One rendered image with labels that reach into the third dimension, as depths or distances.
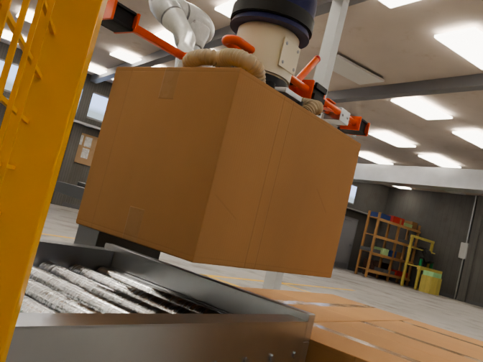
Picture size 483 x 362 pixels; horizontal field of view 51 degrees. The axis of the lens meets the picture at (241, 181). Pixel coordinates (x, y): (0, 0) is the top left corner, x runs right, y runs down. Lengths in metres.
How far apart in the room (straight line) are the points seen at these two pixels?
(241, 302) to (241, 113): 0.45
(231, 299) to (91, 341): 0.60
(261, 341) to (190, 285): 0.38
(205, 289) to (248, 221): 0.25
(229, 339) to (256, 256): 0.31
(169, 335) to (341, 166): 0.81
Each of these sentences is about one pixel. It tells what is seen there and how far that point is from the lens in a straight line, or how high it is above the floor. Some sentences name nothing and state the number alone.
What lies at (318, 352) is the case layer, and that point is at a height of 0.52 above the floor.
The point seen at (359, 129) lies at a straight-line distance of 1.85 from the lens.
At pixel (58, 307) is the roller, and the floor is 0.53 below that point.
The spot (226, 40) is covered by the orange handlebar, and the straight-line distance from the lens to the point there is 1.30.
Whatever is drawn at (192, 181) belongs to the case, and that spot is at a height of 0.82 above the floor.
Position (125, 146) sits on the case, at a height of 0.87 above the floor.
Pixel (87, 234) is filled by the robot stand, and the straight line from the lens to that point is 1.96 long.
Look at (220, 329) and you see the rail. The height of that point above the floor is 0.58.
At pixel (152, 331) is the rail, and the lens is 0.76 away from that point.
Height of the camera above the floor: 0.76
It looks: 5 degrees up
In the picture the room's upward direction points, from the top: 14 degrees clockwise
